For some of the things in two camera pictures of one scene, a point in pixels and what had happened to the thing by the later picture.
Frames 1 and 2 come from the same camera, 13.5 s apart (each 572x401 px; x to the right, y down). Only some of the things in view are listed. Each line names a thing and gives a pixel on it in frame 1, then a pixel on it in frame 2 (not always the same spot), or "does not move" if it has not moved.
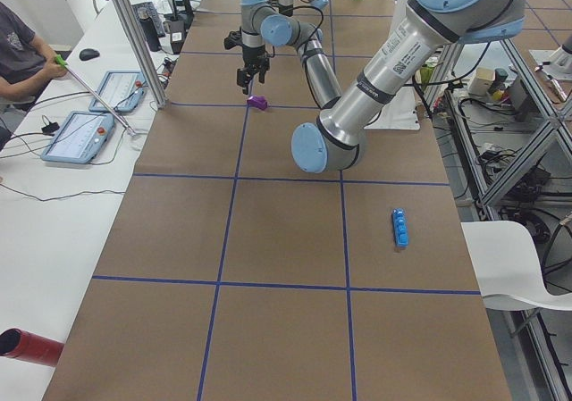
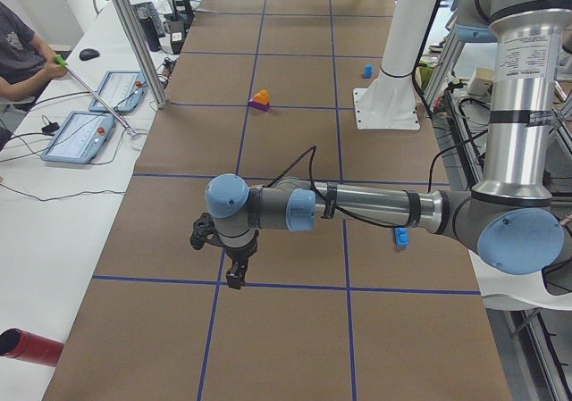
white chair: (507, 267) does not move
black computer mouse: (87, 54) does not move
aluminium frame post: (137, 38) does not move
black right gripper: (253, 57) to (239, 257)
